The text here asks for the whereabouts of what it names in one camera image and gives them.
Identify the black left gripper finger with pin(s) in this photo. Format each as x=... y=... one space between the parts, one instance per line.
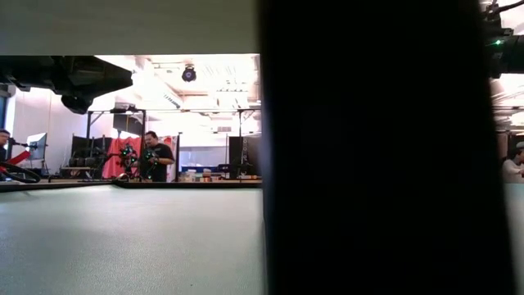
x=114 y=78

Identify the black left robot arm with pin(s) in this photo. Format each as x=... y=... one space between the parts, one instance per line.
x=12 y=69

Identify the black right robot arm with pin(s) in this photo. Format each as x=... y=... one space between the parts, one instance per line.
x=511 y=55

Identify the white background monitor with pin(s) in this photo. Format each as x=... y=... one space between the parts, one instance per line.
x=37 y=145

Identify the floral banner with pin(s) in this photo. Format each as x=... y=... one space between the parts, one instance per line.
x=170 y=140

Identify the red cloth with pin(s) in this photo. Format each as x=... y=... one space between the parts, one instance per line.
x=112 y=164

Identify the person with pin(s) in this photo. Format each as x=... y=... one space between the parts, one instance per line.
x=157 y=157
x=3 y=143
x=511 y=170

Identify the red bar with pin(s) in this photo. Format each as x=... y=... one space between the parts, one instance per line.
x=18 y=157

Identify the glass partition panel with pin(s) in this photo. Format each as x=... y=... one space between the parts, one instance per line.
x=202 y=157

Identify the small white container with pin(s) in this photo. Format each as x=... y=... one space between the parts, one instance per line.
x=190 y=175

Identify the small orange white box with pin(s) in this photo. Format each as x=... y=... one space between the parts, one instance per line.
x=206 y=175

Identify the green table mat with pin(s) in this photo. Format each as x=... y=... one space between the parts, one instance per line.
x=123 y=246

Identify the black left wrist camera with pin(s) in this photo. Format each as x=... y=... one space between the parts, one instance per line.
x=76 y=105

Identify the black background gantry frame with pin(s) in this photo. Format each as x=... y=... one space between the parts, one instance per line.
x=87 y=123

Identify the black round ceiling camera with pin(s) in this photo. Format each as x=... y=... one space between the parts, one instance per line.
x=188 y=74

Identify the black table frame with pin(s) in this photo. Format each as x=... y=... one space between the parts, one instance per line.
x=184 y=184

